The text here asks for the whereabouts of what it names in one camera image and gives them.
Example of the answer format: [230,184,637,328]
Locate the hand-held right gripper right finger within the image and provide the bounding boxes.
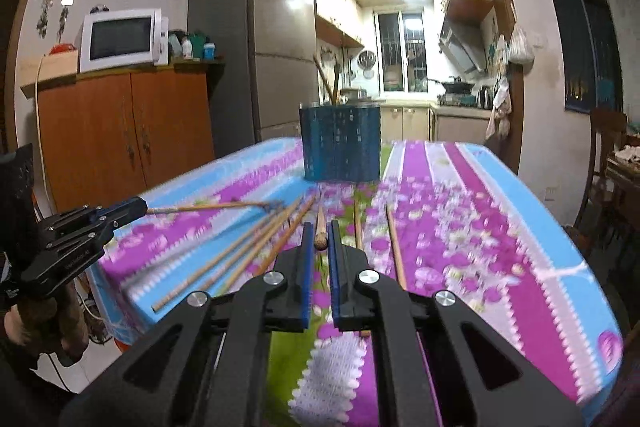
[327,219,586,427]

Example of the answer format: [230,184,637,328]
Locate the white microwave oven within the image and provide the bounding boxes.
[79,9,169,74]

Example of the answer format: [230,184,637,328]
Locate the blue metal utensil holder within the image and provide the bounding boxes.
[299,103,383,182]

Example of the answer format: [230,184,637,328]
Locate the hanging pink cloth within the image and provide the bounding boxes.
[485,79,513,144]

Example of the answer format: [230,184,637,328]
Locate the hanging wall ornament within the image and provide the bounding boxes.
[36,0,55,39]
[57,0,76,40]

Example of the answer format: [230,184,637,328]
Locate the dark window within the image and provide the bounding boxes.
[547,0,626,114]

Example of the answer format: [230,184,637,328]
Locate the person's left hand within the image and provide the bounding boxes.
[6,292,90,365]

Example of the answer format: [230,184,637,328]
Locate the barred kitchen window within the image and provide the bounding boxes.
[375,11,429,94]

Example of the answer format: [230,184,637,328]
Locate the white power cord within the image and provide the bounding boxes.
[33,56,54,214]

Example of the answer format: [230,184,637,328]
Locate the hanging white plastic bag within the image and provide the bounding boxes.
[507,24,536,66]

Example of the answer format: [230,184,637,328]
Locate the beige kitchen wall cabinets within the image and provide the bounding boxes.
[315,0,366,49]

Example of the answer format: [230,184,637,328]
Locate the wooden chair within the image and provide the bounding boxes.
[575,107,632,258]

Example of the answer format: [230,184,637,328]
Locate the gas stove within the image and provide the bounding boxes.
[437,91,479,106]

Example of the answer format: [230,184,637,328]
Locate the floral striped tablecloth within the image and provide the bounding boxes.
[87,137,626,427]

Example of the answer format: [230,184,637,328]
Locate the orange wooden cabinet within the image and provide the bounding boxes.
[20,61,226,214]

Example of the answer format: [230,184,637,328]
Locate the brown refrigerator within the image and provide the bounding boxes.
[186,0,321,148]

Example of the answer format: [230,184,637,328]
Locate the hanging steel colander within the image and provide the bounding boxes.
[357,50,377,78]

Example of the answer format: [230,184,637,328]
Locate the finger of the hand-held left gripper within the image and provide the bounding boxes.
[45,197,149,240]
[22,224,117,295]

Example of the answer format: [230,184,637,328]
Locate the black wok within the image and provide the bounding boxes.
[427,77,477,92]

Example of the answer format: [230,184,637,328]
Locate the beige cardboard box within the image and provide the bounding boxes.
[20,51,81,98]

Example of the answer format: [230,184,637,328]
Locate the steel range hood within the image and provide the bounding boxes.
[438,18,488,74]

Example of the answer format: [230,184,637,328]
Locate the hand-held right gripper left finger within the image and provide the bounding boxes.
[60,222,316,427]

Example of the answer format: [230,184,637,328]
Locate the beige kitchen base cabinets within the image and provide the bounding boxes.
[380,102,493,146]

